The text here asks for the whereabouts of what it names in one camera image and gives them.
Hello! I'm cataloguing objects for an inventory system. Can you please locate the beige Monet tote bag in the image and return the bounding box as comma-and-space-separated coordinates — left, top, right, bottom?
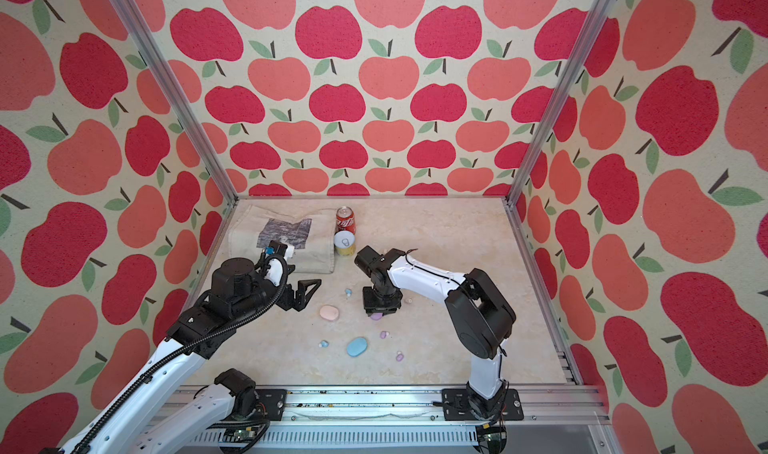
226, 205, 336, 274

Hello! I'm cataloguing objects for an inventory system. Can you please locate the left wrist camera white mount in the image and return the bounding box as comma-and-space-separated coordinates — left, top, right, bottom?
264, 241, 295, 287

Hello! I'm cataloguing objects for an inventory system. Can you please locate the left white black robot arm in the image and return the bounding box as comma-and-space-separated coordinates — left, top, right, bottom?
58, 253, 322, 453

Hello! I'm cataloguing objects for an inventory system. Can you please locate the pink earbud charging case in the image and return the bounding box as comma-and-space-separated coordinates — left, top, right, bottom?
318, 305, 340, 322

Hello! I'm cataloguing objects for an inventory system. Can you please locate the aluminium frame post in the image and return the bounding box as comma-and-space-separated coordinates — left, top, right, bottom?
505, 0, 616, 208
109, 0, 238, 207

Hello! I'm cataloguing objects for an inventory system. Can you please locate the right aluminium frame post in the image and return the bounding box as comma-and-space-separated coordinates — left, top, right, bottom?
505, 0, 616, 208

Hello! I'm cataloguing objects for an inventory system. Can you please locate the left aluminium frame post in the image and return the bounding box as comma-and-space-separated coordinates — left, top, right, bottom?
109, 0, 238, 207

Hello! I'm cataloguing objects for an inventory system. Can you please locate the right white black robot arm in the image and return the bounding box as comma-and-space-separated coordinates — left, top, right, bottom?
354, 246, 517, 423

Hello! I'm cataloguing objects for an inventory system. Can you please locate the red cola can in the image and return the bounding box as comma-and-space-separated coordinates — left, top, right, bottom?
336, 206, 356, 234

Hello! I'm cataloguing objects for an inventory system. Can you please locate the yellow tin can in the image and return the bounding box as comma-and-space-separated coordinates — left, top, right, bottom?
334, 230, 356, 257

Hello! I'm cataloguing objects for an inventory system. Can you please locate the blue earbud charging case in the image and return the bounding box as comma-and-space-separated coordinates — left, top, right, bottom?
346, 337, 368, 358

